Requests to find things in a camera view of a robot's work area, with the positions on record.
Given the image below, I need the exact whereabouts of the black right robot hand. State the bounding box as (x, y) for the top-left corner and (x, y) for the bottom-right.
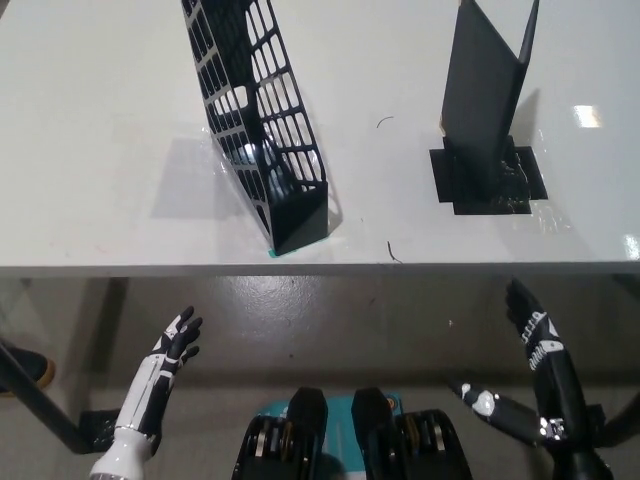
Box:
(447, 277), (590, 447)

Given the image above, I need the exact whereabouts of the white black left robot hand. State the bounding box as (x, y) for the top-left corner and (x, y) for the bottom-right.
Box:
(114, 304), (205, 445)

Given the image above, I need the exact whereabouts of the black mesh file shelf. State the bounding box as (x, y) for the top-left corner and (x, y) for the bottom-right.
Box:
(179, 0), (332, 254)

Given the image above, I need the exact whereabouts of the black metal table leg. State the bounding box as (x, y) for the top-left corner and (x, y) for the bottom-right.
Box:
(597, 383), (640, 447)
(0, 339), (97, 454)

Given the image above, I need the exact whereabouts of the dark shoe with tan sole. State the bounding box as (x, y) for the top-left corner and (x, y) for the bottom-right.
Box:
(0, 348), (57, 397)

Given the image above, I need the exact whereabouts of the teal tape strip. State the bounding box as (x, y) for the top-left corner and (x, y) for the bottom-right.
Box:
(267, 234), (327, 259)

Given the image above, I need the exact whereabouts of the black tape patch on table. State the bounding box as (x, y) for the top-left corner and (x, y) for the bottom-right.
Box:
(429, 134), (542, 217)

